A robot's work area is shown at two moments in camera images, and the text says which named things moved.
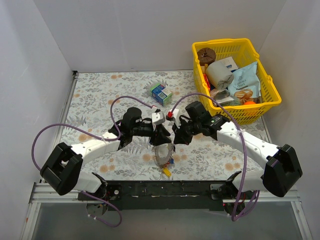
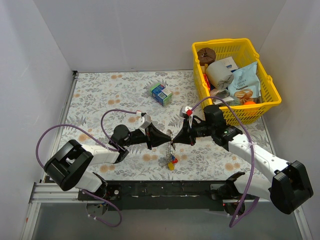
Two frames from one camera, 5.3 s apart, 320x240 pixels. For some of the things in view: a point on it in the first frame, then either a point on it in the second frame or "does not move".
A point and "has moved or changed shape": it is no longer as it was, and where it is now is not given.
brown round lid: (206, 56) does not move
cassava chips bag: (246, 84) does not move
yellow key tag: (166, 171) to (171, 166)
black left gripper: (155, 132) to (149, 136)
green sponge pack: (160, 95) does not move
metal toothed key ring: (163, 162) has moved or changed shape
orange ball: (250, 102) does not move
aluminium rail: (39, 193) does not move
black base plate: (161, 195) does not move
